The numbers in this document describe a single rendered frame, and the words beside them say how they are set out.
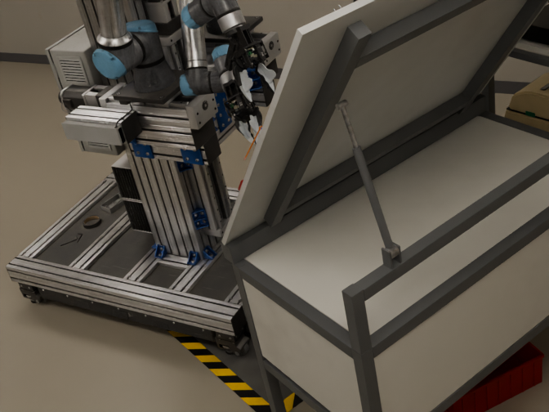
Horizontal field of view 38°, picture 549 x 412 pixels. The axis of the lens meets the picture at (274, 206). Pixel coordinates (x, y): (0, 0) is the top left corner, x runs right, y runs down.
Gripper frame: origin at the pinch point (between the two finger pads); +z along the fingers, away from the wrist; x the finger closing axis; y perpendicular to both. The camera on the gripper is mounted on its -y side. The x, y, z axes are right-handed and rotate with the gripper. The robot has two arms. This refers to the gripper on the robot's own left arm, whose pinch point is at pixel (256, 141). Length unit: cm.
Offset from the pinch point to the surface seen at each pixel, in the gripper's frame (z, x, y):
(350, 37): 25, 48, 60
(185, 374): 33, -88, -80
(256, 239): 24.5, -14.3, -11.5
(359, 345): 74, 11, 9
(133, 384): 30, -109, -72
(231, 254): 27.9, -21.7, -5.9
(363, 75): 17, 43, 31
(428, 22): 18, 63, 39
